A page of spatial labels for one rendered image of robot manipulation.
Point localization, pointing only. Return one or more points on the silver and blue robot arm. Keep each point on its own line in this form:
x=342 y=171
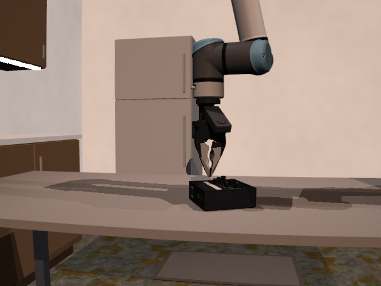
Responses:
x=212 y=59

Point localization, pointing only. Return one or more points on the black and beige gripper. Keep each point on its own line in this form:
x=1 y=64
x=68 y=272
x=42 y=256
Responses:
x=201 y=132

